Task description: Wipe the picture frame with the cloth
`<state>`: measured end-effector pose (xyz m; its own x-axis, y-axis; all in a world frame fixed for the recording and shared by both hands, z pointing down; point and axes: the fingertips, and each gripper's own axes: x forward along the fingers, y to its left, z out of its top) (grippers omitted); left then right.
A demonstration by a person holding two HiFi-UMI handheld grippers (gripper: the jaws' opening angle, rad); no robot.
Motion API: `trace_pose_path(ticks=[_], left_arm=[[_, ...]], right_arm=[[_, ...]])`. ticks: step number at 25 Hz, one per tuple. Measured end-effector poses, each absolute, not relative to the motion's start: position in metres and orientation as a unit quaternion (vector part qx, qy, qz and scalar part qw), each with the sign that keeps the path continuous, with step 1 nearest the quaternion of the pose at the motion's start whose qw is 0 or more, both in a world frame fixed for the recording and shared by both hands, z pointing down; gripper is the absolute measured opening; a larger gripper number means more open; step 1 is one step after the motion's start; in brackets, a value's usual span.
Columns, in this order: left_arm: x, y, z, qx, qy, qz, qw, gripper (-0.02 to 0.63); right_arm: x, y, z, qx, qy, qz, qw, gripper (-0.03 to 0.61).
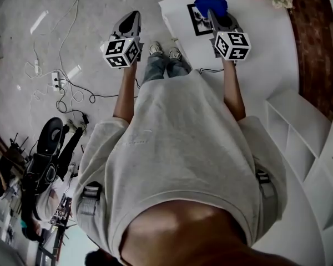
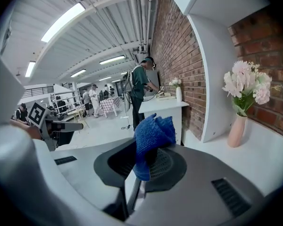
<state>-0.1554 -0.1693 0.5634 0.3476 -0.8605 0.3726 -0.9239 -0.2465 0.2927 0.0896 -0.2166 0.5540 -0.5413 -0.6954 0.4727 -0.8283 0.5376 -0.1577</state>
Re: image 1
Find black picture frame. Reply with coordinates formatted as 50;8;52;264
186;3;215;37

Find person's grey shirt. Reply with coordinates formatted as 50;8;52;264
72;68;288;264

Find person's right forearm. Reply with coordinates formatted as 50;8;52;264
221;57;246;122

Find person's left forearm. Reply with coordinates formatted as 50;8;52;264
113;62;138;124

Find white shelf unit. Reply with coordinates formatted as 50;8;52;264
264;88;332;183

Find long white cable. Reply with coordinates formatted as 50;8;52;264
24;0;95;103

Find black office chair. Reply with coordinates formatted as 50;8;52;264
21;116;65;195

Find person's right shoe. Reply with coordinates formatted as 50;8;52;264
168;47;183;61

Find white power strip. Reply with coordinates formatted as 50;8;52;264
51;71;65;91

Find thin black cable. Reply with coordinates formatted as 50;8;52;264
197;67;225;75

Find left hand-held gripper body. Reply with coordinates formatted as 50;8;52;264
100;13;144;69

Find person's shoe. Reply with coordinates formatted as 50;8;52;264
149;40;164;57
168;47;183;61

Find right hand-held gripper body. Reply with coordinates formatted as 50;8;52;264
209;13;252;62

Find person's blue jeans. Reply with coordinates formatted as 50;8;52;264
142;52;194;83

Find black jacket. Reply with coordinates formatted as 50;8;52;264
57;126;84;181

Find grey harness strap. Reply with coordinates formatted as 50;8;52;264
77;181;103;217
255;168;276;200

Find person's left shoe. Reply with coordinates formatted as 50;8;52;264
149;40;164;57

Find blue cloth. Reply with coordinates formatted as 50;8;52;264
194;0;229;18

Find black floor cable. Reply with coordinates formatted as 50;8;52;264
55;76;142;123

